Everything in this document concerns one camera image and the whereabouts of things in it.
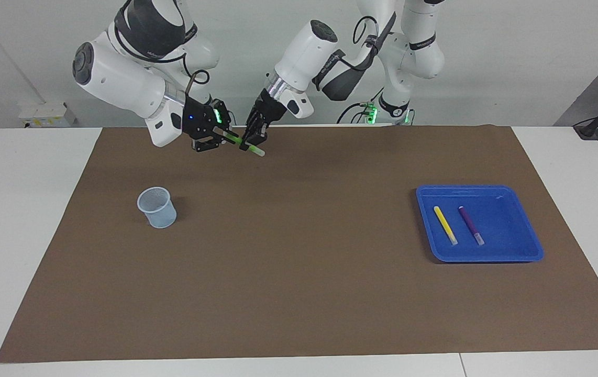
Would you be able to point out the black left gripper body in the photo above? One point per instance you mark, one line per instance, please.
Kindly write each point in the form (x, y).
(267, 109)

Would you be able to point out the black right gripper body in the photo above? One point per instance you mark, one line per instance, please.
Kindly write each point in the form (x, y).
(198, 119)

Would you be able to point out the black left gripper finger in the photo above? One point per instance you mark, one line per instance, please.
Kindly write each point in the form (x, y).
(246, 137)
(259, 137)

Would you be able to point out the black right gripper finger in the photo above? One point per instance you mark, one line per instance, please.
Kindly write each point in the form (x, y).
(207, 145)
(223, 116)

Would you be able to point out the green pen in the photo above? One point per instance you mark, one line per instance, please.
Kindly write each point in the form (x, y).
(232, 137)

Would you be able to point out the yellow pen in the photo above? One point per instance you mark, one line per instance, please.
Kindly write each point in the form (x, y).
(444, 224)

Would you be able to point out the purple pen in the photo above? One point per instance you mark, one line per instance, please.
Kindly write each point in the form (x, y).
(471, 224)

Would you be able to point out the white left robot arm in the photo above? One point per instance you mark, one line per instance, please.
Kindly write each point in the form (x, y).
(383, 47)

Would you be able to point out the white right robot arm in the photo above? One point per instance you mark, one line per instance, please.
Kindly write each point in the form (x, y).
(121, 78)

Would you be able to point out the blue plastic tray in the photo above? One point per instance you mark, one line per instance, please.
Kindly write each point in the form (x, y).
(498, 235)

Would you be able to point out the clear plastic cup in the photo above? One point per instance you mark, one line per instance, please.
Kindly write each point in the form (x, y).
(163, 217)

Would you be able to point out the white power strip box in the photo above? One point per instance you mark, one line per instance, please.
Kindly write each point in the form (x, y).
(47, 115)

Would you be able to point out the brown table mat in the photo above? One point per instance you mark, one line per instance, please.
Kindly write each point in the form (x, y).
(299, 288)

